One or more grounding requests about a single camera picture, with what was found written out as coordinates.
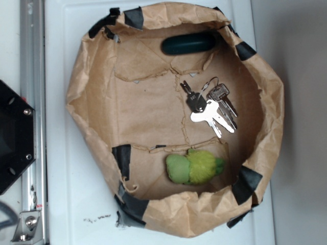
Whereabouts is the silver key bunch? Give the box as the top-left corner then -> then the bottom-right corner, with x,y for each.
180,77 -> 238,138

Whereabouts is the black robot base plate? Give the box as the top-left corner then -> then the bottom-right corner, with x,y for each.
1,81 -> 35,195

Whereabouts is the green plush toy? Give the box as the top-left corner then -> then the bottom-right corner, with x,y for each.
166,149 -> 225,185

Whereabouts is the aluminium extrusion rail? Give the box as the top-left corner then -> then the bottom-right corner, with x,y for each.
19,1 -> 49,244

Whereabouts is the white tray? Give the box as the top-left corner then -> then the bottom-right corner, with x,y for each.
45,1 -> 275,244

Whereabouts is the metal corner bracket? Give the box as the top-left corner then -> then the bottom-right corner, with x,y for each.
10,211 -> 43,244

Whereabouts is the brown paper-lined bin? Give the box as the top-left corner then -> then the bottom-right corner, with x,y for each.
66,2 -> 284,237

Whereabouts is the dark green oblong case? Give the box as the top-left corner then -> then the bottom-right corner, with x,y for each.
161,33 -> 216,55

